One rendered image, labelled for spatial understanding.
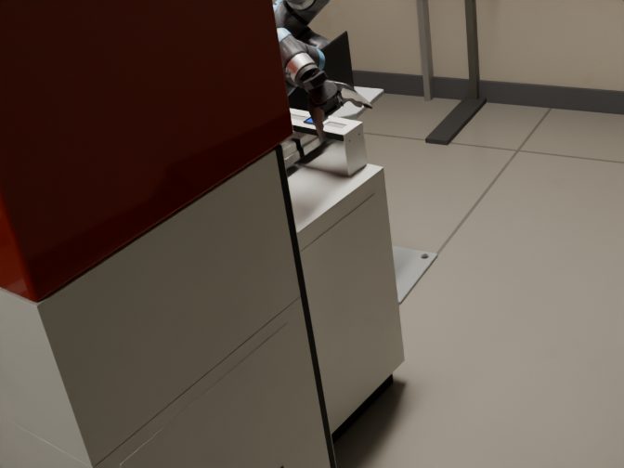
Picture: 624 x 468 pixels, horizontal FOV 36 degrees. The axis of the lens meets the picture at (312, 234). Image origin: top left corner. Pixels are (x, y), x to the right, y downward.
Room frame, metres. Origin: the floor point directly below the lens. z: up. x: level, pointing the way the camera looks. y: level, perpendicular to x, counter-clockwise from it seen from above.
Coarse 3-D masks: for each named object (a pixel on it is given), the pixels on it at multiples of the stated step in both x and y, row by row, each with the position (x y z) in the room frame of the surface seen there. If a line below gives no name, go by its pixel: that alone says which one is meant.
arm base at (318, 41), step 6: (306, 30) 3.14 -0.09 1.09; (300, 36) 3.11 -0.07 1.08; (306, 36) 3.11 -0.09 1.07; (312, 36) 3.12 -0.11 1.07; (318, 36) 3.13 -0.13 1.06; (306, 42) 3.10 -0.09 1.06; (312, 42) 3.09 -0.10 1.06; (318, 42) 3.10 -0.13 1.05; (324, 42) 3.10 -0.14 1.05; (330, 42) 3.12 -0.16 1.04; (318, 48) 3.07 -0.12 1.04
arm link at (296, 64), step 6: (300, 54) 2.41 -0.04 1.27; (306, 54) 2.42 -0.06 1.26; (294, 60) 2.40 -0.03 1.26; (300, 60) 2.39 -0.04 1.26; (306, 60) 2.39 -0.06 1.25; (312, 60) 2.41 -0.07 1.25; (288, 66) 2.40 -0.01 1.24; (294, 66) 2.39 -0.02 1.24; (300, 66) 2.38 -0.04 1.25; (288, 72) 2.41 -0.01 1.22; (294, 72) 2.38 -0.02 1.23; (294, 78) 2.38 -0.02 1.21
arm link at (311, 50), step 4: (308, 48) 2.50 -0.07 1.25; (312, 48) 2.52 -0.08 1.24; (316, 48) 2.54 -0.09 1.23; (308, 52) 2.49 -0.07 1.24; (312, 52) 2.51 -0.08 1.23; (316, 52) 2.52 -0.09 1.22; (320, 52) 2.55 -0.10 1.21; (312, 56) 2.50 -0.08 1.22; (316, 56) 2.51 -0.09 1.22; (320, 56) 2.54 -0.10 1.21; (316, 60) 2.51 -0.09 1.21; (320, 60) 2.53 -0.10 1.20; (324, 60) 2.55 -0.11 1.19; (320, 64) 2.53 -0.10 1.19; (324, 64) 2.54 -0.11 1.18; (320, 68) 2.53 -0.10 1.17; (284, 72) 2.51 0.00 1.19; (288, 80) 2.50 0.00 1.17; (292, 84) 2.50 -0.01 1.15; (296, 84) 2.51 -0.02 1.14
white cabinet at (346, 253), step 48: (384, 192) 2.56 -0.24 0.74; (336, 240) 2.37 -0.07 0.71; (384, 240) 2.54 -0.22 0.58; (336, 288) 2.35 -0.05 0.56; (384, 288) 2.51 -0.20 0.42; (336, 336) 2.32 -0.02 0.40; (384, 336) 2.49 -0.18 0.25; (336, 384) 2.30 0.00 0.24; (384, 384) 2.52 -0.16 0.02; (336, 432) 2.32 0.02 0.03
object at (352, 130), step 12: (300, 120) 2.70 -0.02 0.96; (336, 120) 2.65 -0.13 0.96; (348, 120) 2.63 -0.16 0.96; (336, 132) 2.56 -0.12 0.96; (348, 132) 2.55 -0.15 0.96; (360, 132) 2.59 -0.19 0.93; (348, 144) 2.55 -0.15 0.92; (360, 144) 2.59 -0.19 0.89; (348, 156) 2.54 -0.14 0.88; (360, 156) 2.58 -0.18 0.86; (348, 168) 2.54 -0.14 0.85
